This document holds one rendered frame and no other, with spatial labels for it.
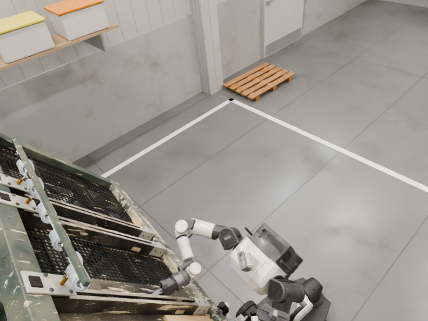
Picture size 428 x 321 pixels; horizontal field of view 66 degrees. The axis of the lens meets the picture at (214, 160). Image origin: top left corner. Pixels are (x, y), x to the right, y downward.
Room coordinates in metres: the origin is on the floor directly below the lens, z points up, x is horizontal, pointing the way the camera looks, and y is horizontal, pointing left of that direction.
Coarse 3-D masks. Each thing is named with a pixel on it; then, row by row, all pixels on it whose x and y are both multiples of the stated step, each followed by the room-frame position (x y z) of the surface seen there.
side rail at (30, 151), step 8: (0, 136) 1.86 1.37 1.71; (8, 136) 1.94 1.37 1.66; (0, 144) 1.84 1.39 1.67; (8, 144) 1.86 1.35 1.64; (24, 144) 1.95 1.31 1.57; (32, 152) 1.92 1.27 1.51; (40, 152) 1.96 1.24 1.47; (40, 160) 1.92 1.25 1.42; (48, 160) 1.95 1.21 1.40; (56, 160) 1.98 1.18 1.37; (64, 160) 2.06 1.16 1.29; (64, 168) 1.99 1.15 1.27; (72, 168) 2.01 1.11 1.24; (80, 168) 2.08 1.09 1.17; (80, 176) 2.03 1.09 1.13; (88, 176) 2.06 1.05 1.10; (96, 176) 2.09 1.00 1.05; (104, 184) 2.11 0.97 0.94
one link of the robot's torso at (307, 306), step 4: (304, 300) 1.16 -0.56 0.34; (308, 300) 1.16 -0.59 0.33; (300, 304) 1.18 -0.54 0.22; (304, 304) 1.15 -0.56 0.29; (308, 304) 1.13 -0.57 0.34; (312, 304) 1.14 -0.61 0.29; (304, 308) 1.10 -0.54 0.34; (308, 308) 1.10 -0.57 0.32; (300, 312) 1.08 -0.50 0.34; (304, 312) 1.08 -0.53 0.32; (296, 316) 1.06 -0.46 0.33; (300, 316) 1.06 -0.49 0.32; (296, 320) 1.04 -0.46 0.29
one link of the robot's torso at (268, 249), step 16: (240, 240) 1.09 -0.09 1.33; (256, 240) 1.04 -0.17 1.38; (272, 240) 1.01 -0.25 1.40; (256, 256) 0.96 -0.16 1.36; (272, 256) 0.93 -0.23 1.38; (288, 256) 0.95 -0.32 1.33; (240, 272) 0.92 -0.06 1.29; (256, 272) 0.88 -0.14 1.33; (272, 272) 0.86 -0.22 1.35; (256, 288) 0.83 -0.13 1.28
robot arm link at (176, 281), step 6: (174, 276) 0.95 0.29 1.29; (180, 276) 0.95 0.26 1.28; (162, 282) 0.91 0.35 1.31; (168, 282) 0.91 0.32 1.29; (174, 282) 0.92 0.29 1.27; (180, 282) 0.92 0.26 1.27; (162, 288) 0.89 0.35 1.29; (168, 288) 0.89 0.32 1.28; (174, 288) 0.90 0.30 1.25; (180, 288) 0.90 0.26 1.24; (162, 294) 0.90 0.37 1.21; (168, 294) 0.88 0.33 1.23
